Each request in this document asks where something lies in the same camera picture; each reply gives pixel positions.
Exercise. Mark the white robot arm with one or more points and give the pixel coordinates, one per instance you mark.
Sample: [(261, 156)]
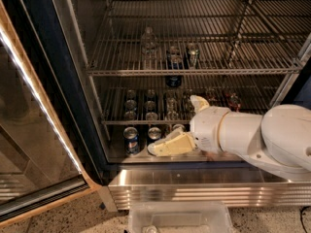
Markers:
[(278, 142)]

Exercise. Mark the blue pepsi can front left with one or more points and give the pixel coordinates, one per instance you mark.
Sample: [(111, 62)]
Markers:
[(131, 140)]

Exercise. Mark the stainless steel fridge base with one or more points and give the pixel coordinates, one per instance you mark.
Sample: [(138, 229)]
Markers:
[(236, 187)]

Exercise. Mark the open glass fridge door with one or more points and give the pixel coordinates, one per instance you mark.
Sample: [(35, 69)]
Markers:
[(39, 141)]

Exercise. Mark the white green soda can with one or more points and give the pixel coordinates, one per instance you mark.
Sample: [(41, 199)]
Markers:
[(178, 126)]

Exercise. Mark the middle wire fridge shelf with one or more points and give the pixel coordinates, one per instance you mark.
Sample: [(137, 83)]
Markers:
[(146, 100)]

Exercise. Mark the dark blue fridge mullion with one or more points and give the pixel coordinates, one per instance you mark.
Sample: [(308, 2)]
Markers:
[(300, 92)]

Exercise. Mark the upper wire fridge shelf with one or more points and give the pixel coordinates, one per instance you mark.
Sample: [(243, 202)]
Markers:
[(233, 36)]

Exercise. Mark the blue pepsi can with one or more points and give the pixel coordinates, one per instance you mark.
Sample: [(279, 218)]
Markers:
[(131, 140), (153, 135)]

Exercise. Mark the clear plastic bin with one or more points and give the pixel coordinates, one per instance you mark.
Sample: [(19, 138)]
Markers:
[(179, 217)]

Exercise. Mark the wire fridge shelf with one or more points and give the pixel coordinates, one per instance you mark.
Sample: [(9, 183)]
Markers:
[(146, 100), (233, 36)]

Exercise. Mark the clear plastic water bottle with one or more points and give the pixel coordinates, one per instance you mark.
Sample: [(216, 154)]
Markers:
[(149, 49)]

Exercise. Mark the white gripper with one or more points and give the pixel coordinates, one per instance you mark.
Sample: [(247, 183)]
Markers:
[(206, 127)]

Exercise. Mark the dark blue soda can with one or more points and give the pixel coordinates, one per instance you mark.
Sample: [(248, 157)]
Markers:
[(174, 62)]

